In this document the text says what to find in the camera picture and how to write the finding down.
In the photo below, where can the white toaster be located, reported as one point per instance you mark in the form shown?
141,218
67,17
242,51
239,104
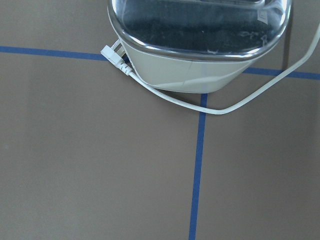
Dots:
196,46

